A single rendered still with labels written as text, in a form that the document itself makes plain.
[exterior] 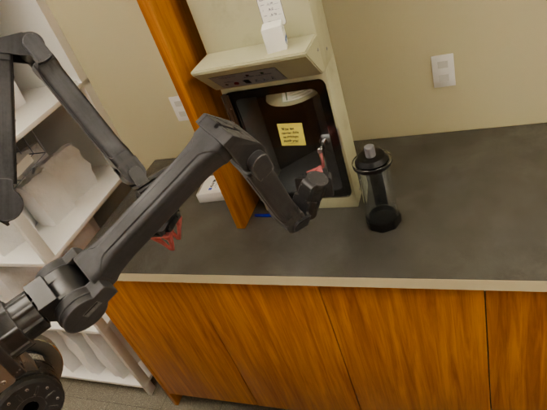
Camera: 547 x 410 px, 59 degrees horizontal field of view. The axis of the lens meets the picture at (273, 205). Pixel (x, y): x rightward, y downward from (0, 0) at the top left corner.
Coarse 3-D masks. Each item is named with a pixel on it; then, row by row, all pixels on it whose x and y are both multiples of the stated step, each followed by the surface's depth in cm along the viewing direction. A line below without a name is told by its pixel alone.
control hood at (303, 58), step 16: (240, 48) 130; (256, 48) 126; (288, 48) 119; (304, 48) 116; (208, 64) 127; (224, 64) 124; (240, 64) 121; (256, 64) 120; (272, 64) 120; (288, 64) 120; (304, 64) 120; (320, 64) 124; (208, 80) 130
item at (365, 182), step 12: (360, 168) 131; (360, 180) 135; (372, 180) 132; (384, 180) 132; (372, 192) 135; (384, 192) 134; (372, 204) 137; (384, 204) 137; (396, 204) 141; (372, 216) 141; (384, 216) 139; (396, 216) 142
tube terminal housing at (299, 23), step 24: (192, 0) 126; (216, 0) 124; (240, 0) 122; (288, 0) 119; (312, 0) 120; (216, 24) 129; (240, 24) 127; (288, 24) 123; (312, 24) 121; (216, 48) 133; (336, 72) 138; (336, 96) 137; (336, 120) 137; (360, 192) 158
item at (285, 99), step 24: (240, 96) 140; (264, 96) 137; (288, 96) 135; (312, 96) 133; (240, 120) 145; (264, 120) 143; (288, 120) 140; (312, 120) 138; (264, 144) 148; (312, 144) 143; (336, 144) 141; (288, 168) 152; (312, 168) 149; (336, 168) 146; (288, 192) 158; (336, 192) 152
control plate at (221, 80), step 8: (240, 72) 125; (248, 72) 125; (256, 72) 125; (264, 72) 125; (272, 72) 125; (280, 72) 125; (216, 80) 130; (224, 80) 130; (232, 80) 130; (240, 80) 130; (272, 80) 130; (224, 88) 137
